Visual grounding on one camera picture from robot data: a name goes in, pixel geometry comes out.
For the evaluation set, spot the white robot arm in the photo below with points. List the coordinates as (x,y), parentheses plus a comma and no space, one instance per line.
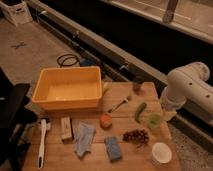
(185,83)

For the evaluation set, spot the green plastic cup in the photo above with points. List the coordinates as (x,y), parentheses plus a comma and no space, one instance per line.
(154,121)

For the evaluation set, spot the small brown jar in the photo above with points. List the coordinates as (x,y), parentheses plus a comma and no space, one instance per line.
(137,86)

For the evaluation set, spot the blue object on floor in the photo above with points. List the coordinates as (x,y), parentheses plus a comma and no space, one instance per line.
(86,62)

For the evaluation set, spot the orange peach toy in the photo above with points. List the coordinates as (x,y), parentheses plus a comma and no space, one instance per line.
(105,121)

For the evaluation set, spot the green cucumber toy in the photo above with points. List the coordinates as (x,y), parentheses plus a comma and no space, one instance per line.
(139,110)

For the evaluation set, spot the yellow plastic bin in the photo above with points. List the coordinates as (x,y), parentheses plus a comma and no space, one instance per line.
(68,88)

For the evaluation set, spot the blue grey cloth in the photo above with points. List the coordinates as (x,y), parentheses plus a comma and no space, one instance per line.
(84,137)

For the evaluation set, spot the purple grape bunch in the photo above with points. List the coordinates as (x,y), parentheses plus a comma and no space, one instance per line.
(136,136)

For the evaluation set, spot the small cardboard box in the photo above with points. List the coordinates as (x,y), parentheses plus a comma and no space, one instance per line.
(66,129)

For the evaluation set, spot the blue sponge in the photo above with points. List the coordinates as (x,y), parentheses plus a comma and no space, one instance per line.
(112,148)

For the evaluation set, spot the white dish brush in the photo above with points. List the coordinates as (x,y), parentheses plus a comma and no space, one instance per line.
(42,144)

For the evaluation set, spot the white bowl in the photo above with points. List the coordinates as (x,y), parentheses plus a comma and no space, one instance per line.
(161,153)

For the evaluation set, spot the black chair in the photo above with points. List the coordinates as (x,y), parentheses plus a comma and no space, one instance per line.
(14,116)

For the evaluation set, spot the white storage box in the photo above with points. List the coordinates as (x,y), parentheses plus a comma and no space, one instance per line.
(17,14)

